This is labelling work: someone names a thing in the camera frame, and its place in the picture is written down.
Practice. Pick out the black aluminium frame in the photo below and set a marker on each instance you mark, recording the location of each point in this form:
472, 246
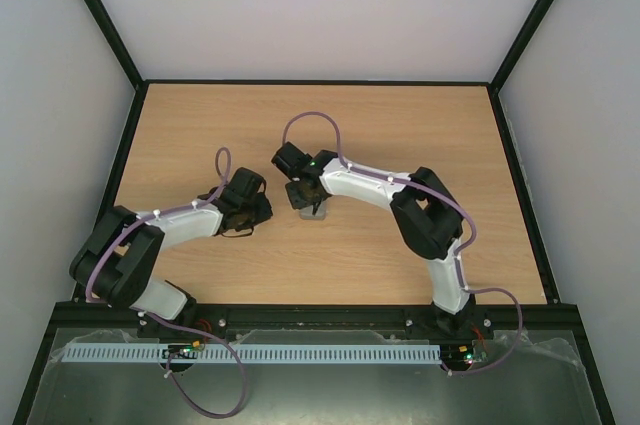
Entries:
551, 314

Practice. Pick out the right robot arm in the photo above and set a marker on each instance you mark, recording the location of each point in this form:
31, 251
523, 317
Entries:
429, 220

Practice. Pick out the light blue slotted cable duct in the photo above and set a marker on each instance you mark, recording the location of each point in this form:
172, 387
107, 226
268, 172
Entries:
253, 354

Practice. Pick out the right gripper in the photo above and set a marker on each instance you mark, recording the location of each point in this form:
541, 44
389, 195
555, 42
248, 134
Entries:
302, 193

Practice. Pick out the black front mounting rail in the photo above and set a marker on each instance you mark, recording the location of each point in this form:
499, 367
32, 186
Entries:
229, 321

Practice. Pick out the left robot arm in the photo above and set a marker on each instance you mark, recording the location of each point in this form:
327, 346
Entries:
115, 265

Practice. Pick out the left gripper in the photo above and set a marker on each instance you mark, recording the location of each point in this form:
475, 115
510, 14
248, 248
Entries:
265, 212

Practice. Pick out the grey glasses case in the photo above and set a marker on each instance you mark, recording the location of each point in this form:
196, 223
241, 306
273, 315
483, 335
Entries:
316, 211

